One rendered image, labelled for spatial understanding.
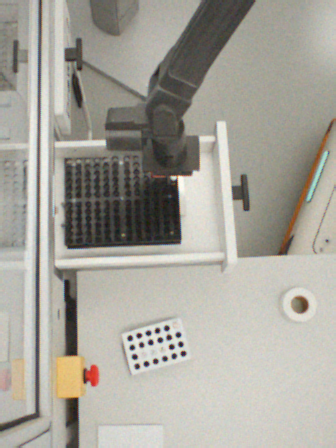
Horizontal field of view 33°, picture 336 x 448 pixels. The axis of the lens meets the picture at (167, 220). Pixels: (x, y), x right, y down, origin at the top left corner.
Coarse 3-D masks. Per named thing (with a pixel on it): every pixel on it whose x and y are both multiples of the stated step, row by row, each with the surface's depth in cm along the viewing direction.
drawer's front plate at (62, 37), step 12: (60, 0) 119; (60, 12) 118; (60, 24) 118; (60, 36) 117; (60, 48) 116; (60, 60) 115; (60, 72) 115; (60, 84) 114; (60, 96) 113; (60, 108) 113; (60, 120) 115
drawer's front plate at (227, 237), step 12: (216, 132) 114; (216, 144) 115; (216, 156) 116; (228, 156) 111; (216, 168) 116; (228, 168) 110; (216, 180) 117; (228, 180) 110; (216, 192) 118; (228, 192) 109; (228, 204) 109; (228, 216) 108; (228, 228) 107; (228, 240) 107; (228, 252) 106; (228, 264) 106
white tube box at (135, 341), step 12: (156, 324) 115; (168, 324) 115; (180, 324) 115; (132, 336) 118; (144, 336) 115; (156, 336) 115; (168, 336) 118; (180, 336) 118; (132, 348) 117; (144, 348) 114; (156, 348) 114; (168, 348) 114; (180, 348) 114; (132, 360) 113; (144, 360) 113; (156, 360) 117; (168, 360) 114; (180, 360) 114; (132, 372) 113
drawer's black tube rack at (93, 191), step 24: (72, 168) 112; (96, 168) 116; (120, 168) 113; (72, 192) 111; (96, 192) 112; (120, 192) 112; (144, 192) 115; (168, 192) 112; (72, 216) 110; (96, 216) 111; (120, 216) 110; (144, 216) 111; (168, 216) 114; (72, 240) 112; (96, 240) 112; (120, 240) 109; (144, 240) 109; (168, 240) 109
